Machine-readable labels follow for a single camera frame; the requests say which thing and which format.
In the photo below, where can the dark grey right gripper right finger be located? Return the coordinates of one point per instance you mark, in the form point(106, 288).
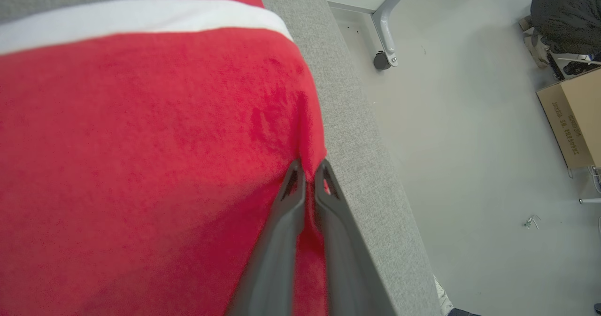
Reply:
point(347, 259)

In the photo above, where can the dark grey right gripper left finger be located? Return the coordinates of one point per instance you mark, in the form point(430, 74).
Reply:
point(277, 250)

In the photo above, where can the red clothes stack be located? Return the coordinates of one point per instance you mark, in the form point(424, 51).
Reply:
point(141, 165)

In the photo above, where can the white sneaker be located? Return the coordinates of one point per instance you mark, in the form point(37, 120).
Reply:
point(443, 297)

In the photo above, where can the grey partition leg with caster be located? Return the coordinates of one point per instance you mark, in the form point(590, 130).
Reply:
point(386, 25)

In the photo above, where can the silver metal rod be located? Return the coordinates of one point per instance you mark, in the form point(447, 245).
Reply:
point(590, 201)

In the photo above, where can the brown cardboard box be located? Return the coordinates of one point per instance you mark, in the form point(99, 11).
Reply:
point(575, 119)

